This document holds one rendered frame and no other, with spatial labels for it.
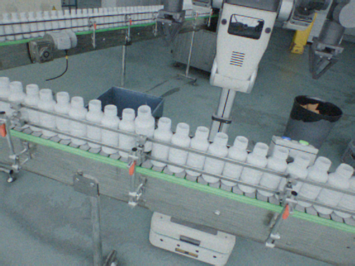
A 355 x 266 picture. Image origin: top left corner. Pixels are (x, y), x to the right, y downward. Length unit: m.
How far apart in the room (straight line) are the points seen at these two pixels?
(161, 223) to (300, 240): 0.92
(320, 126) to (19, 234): 2.55
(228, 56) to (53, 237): 1.53
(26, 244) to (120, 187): 1.13
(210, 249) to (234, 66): 1.06
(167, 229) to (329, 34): 1.30
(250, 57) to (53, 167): 0.94
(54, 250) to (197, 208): 1.20
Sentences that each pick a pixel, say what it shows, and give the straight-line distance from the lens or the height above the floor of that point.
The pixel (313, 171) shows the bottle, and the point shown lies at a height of 1.13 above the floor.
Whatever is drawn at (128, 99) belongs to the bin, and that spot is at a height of 0.89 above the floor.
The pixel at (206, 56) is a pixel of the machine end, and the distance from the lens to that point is 4.62.
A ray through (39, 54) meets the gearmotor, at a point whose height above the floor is 0.92.
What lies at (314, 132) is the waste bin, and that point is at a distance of 2.76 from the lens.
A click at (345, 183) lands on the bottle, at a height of 1.13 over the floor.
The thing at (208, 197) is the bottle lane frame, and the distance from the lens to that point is 0.87.
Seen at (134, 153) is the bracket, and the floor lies 1.10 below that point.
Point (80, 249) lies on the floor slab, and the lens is 1.89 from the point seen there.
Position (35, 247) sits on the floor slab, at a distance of 1.96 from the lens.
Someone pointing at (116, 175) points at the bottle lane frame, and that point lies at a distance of 0.93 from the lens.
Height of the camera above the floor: 1.56
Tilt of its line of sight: 33 degrees down
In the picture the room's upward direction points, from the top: 9 degrees clockwise
